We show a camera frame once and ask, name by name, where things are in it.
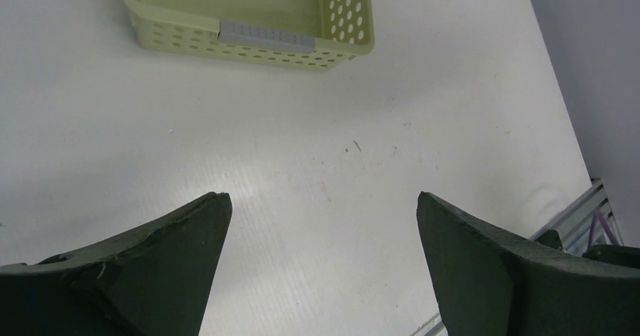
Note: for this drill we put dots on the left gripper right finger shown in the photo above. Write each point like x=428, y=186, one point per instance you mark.
x=520, y=278

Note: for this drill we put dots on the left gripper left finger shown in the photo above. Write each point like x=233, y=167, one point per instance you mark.
x=154, y=279

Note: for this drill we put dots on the yellow-green perforated basket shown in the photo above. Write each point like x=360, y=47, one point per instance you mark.
x=314, y=35

